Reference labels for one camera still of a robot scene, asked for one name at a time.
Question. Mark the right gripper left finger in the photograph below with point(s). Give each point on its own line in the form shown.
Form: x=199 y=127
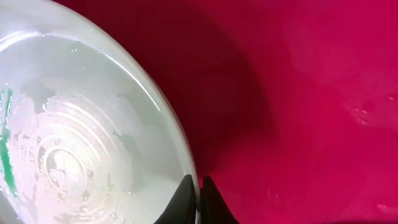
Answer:
x=182 y=207

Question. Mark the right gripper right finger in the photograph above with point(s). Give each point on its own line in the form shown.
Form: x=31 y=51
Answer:
x=213 y=208

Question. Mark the mint green plate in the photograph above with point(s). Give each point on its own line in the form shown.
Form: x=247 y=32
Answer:
x=86 y=136

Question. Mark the red plastic tray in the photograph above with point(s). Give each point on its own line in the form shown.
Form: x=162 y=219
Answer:
x=289 y=105

